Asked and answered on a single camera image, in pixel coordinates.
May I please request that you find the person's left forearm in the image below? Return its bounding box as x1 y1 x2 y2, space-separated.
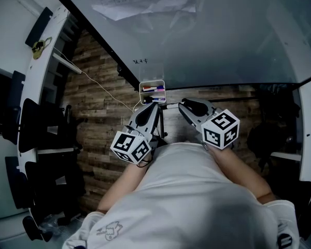
96 161 149 214

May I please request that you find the crumpled white paper sheet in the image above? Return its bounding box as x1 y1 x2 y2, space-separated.
89 0 197 22

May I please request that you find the thin white cable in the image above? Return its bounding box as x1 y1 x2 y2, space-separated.
52 46 142 113

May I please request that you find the black office chair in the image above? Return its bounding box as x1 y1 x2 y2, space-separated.
17 97 83 154
24 153 88 227
299 180 311 241

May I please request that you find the thin black cable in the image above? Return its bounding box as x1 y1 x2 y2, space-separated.
136 149 154 169

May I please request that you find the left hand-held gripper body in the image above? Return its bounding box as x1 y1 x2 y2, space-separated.
110 126 158 165

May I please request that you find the large black-framed whiteboard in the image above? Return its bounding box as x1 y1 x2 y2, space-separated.
43 0 311 91

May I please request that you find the yellow cloth bag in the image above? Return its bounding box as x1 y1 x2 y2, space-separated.
31 36 53 60

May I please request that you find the person's white shirt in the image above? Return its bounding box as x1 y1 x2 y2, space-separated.
62 141 301 249

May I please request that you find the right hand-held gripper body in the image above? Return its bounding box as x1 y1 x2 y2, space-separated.
201 107 241 150

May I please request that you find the black strap buckle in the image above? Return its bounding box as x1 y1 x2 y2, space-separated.
276 231 294 249

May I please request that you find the person's right forearm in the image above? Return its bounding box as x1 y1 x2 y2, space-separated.
208 145 277 205

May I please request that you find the long white desk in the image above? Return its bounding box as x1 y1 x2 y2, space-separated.
15 4 83 219

